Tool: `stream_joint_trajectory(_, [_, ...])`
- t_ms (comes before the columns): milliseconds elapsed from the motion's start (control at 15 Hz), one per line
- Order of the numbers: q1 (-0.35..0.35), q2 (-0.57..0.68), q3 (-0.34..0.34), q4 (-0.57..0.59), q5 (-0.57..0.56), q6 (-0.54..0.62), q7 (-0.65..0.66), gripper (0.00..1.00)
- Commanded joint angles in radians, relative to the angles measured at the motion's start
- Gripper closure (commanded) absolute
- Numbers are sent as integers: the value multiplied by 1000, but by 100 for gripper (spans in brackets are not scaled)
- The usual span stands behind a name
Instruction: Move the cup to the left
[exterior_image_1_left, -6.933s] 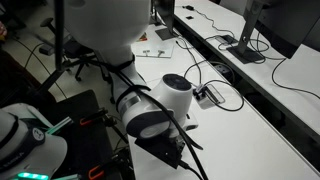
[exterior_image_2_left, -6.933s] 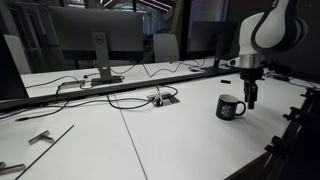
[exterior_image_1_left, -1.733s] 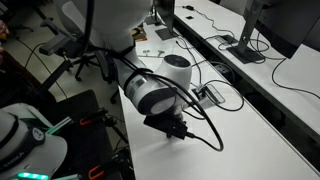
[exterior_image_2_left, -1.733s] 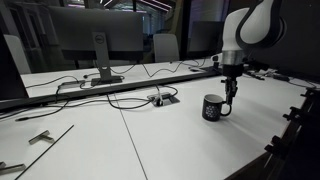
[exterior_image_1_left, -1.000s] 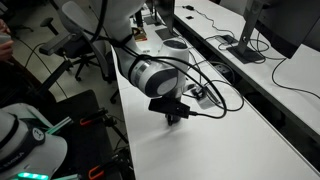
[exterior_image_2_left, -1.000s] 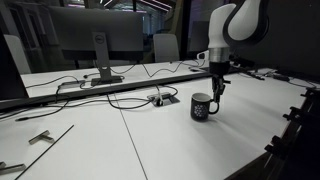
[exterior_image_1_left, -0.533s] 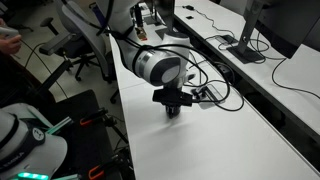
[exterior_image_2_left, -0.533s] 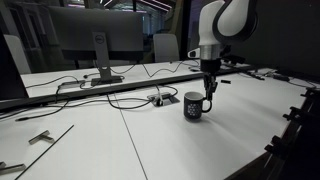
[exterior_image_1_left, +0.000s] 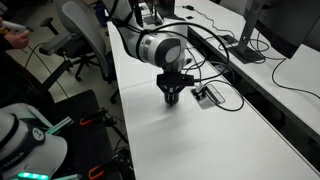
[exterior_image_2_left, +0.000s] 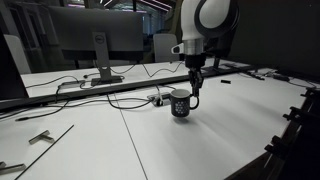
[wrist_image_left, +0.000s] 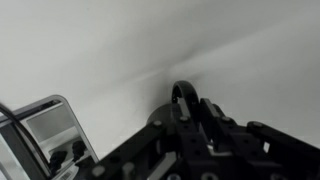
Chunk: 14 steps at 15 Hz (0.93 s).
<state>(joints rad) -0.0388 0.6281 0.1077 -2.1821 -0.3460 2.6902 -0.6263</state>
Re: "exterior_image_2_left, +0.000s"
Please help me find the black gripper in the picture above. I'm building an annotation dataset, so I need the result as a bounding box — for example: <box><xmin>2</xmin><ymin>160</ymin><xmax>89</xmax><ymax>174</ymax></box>
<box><xmin>184</xmin><ymin>53</ymin><xmax>208</xmax><ymax>99</ymax></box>

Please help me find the black mug with white print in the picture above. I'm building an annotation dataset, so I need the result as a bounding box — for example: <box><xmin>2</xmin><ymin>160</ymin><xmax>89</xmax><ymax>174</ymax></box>
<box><xmin>170</xmin><ymin>88</ymin><xmax>200</xmax><ymax>118</ymax></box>

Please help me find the white office chair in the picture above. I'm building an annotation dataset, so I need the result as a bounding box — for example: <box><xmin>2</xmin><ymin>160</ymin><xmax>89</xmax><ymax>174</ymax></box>
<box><xmin>152</xmin><ymin>33</ymin><xmax>183</xmax><ymax>64</ymax></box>

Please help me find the grey table power socket box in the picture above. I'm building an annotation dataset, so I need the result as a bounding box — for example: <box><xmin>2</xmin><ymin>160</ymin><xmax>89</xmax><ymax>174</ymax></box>
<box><xmin>146</xmin><ymin>92</ymin><xmax>173</xmax><ymax>108</ymax></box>

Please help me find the dark monitor with thin stand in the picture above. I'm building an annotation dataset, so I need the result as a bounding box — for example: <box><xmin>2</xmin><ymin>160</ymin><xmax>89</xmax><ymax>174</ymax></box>
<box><xmin>199</xmin><ymin>31</ymin><xmax>239</xmax><ymax>73</ymax></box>

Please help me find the Dell monitor with grey stand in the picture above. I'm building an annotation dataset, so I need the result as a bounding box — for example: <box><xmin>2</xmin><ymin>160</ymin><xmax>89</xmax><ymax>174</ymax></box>
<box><xmin>47</xmin><ymin>5</ymin><xmax>145</xmax><ymax>87</ymax></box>

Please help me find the grey adapter hub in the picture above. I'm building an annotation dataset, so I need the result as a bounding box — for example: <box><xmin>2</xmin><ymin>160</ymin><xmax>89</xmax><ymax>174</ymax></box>
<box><xmin>60</xmin><ymin>79</ymin><xmax>87</xmax><ymax>88</ymax></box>

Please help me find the black monitor with flat base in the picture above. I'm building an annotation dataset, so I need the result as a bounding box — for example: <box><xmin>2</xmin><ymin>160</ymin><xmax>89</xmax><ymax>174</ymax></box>
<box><xmin>0</xmin><ymin>31</ymin><xmax>30</xmax><ymax>101</ymax></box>

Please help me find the black desk divider rail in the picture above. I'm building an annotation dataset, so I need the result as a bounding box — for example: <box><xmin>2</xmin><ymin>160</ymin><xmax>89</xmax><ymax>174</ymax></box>
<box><xmin>0</xmin><ymin>64</ymin><xmax>256</xmax><ymax>112</ymax></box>

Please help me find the black cable with plug tip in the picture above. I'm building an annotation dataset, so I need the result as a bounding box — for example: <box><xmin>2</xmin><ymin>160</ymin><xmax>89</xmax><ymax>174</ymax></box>
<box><xmin>14</xmin><ymin>97</ymin><xmax>73</xmax><ymax>122</ymax></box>

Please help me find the metal T bracket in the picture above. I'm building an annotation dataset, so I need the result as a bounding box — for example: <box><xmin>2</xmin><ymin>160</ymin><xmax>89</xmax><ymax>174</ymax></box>
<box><xmin>28</xmin><ymin>129</ymin><xmax>56</xmax><ymax>146</ymax></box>
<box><xmin>0</xmin><ymin>161</ymin><xmax>27</xmax><ymax>175</ymax></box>

